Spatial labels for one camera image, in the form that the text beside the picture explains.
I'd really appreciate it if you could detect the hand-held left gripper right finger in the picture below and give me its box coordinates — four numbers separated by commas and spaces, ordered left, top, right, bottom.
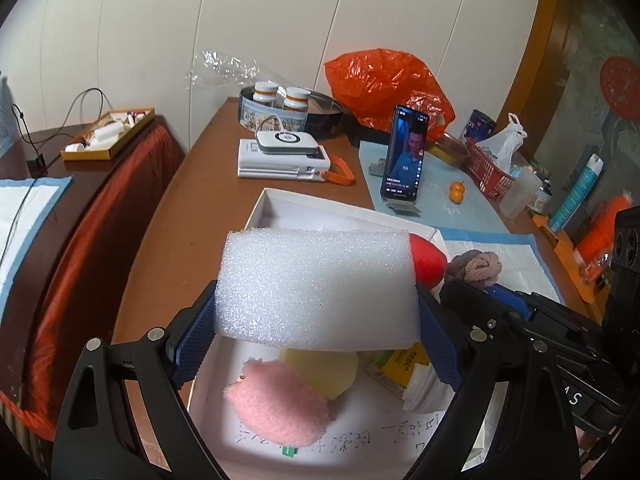
407, 282, 581, 480

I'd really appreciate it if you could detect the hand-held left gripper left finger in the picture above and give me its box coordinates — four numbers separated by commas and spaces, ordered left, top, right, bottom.
50, 280, 221, 480

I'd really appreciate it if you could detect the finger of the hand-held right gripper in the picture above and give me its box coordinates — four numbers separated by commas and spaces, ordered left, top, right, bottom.
439, 280, 506, 335
487, 284, 538, 323

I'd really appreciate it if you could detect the white paper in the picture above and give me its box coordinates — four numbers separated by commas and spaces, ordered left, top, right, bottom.
400, 362, 453, 413

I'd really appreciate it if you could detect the grey brown knotted cloth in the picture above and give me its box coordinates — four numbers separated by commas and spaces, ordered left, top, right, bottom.
444, 249, 504, 292

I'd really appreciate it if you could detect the yellow packet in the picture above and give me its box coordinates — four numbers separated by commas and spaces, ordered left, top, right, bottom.
365, 342, 432, 401

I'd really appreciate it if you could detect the red and green plush toy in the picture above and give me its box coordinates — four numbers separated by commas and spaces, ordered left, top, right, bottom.
409, 236, 449, 286

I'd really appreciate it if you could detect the pink sponge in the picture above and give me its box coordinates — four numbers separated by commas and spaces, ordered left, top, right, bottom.
223, 357, 337, 448

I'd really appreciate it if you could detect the green and yellow scouring sponge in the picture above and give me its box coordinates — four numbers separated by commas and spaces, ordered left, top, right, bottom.
279, 346, 360, 402

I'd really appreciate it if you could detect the white foam block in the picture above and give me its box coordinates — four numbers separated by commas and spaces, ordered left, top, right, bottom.
214, 227, 422, 353

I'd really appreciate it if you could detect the white cardboard box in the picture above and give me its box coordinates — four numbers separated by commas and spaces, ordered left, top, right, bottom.
187, 187, 493, 480

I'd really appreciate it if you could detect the white quilted pad blue border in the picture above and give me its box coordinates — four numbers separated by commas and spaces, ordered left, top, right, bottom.
437, 226, 568, 311

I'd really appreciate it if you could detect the orange towel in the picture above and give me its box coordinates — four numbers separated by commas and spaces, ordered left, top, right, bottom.
531, 212, 608, 306

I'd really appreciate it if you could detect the clear plastic pitcher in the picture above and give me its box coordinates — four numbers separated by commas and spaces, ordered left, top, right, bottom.
499, 165, 543, 221

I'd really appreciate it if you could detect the orange drink bottle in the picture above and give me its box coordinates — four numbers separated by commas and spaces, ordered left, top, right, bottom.
575, 191, 633, 273

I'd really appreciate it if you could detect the grey phone stand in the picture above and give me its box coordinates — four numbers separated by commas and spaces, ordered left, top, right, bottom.
369, 157, 422, 218

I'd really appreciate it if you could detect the teal spray can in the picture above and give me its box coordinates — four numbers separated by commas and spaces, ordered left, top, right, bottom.
547, 154, 605, 233

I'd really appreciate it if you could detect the red plastic basket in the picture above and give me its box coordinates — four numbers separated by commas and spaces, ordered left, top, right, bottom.
465, 137, 517, 203

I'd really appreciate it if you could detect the red table skirt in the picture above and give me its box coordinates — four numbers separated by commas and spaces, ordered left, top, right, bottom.
0, 115, 188, 443

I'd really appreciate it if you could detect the metal bowl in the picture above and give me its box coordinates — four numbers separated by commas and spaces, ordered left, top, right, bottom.
425, 132, 473, 171

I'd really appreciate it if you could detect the white plastic bag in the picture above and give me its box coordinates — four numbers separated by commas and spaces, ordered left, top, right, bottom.
475, 112, 528, 176

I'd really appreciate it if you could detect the smartphone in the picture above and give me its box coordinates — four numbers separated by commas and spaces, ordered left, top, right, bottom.
380, 105, 431, 203

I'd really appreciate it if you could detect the dark blue can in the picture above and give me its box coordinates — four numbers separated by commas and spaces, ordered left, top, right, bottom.
460, 109, 497, 143

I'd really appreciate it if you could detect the wooden tray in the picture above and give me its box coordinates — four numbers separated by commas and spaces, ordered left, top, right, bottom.
60, 106, 157, 162

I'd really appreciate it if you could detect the white pad on side table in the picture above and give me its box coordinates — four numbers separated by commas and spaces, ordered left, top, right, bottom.
0, 176, 75, 311

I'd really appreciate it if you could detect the white power bank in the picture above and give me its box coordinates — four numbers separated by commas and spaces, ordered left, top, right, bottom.
255, 130, 320, 157

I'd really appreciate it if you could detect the orange plastic bag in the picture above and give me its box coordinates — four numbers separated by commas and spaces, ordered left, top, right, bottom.
324, 47, 457, 141

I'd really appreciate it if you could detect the round printed tin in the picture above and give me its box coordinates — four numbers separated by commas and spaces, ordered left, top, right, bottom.
238, 85, 313, 133

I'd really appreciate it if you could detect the clear plastic wrap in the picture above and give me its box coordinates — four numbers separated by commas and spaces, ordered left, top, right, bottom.
182, 50, 273, 92

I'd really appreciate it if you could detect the orange strap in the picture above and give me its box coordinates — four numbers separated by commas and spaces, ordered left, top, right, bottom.
324, 152, 357, 186

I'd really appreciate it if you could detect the red round wall decoration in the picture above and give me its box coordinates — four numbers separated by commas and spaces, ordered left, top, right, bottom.
599, 56, 640, 108

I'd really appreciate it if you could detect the thin black cable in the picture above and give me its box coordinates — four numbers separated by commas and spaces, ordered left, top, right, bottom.
64, 87, 110, 128

